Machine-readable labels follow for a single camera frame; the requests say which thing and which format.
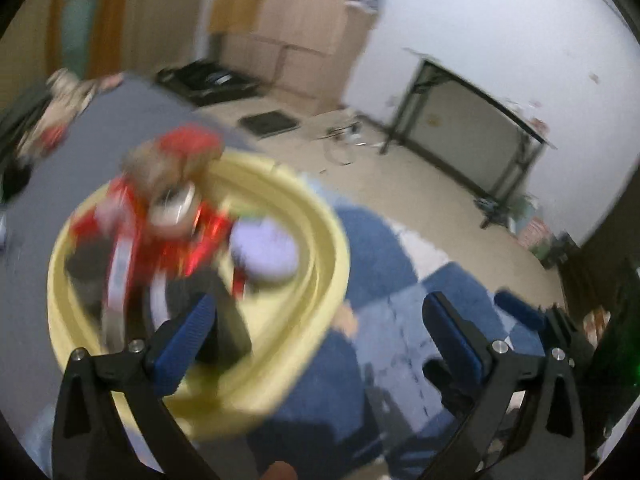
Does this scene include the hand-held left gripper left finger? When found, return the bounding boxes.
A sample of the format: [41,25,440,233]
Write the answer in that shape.
[52,292,221,480]

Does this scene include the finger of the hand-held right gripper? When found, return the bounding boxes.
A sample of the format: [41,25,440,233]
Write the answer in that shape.
[494,290,596,368]

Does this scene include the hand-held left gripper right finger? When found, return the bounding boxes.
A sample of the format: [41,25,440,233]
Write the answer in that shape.
[422,292,586,480]

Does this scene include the large glossy red box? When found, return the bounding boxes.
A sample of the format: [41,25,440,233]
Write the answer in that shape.
[69,175,237,306]

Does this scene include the purple round puff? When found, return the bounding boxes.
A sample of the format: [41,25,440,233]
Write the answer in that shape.
[231,216,301,287]

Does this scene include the pale yellow plastic basin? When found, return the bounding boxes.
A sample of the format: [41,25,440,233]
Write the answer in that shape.
[46,152,351,443]

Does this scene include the red carton brown end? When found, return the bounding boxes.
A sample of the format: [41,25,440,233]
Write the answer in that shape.
[122,126,226,206]

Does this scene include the blue checkered rug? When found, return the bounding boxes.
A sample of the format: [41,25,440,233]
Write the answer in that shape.
[22,175,591,480]

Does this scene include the dark door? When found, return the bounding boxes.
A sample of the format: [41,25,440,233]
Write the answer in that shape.
[557,237,633,321]

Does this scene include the pink paper bag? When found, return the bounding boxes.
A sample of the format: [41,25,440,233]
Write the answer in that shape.
[519,217,551,251]

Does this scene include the black folding table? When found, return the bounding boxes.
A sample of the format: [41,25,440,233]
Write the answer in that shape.
[382,47,558,231]

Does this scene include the black flat panel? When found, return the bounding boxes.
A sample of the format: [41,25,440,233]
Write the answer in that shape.
[239,110,302,139]

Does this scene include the black open case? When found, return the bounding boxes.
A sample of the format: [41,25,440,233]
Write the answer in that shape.
[154,59,261,107]

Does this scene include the dark clothing pile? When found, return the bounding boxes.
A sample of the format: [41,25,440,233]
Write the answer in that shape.
[0,87,66,201]

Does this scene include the beige clothing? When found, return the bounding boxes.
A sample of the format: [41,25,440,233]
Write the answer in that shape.
[45,67,126,111]

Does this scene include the beige curtain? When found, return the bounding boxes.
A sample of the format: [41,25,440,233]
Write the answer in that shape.
[100,0,213,78]

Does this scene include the wooden wardrobe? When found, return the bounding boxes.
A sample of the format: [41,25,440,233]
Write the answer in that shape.
[207,0,396,116]

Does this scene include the white power strip with cable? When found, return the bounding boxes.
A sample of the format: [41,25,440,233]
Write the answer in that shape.
[317,112,373,167]

